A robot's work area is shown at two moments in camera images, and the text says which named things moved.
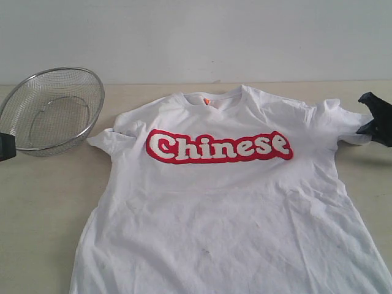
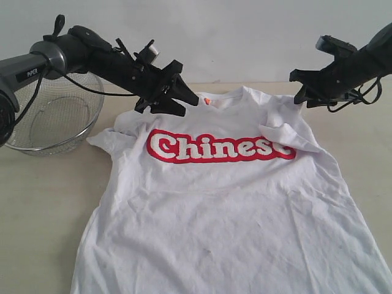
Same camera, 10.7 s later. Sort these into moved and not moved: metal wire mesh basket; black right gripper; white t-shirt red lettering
Moved: black right gripper
Not moved: white t-shirt red lettering; metal wire mesh basket
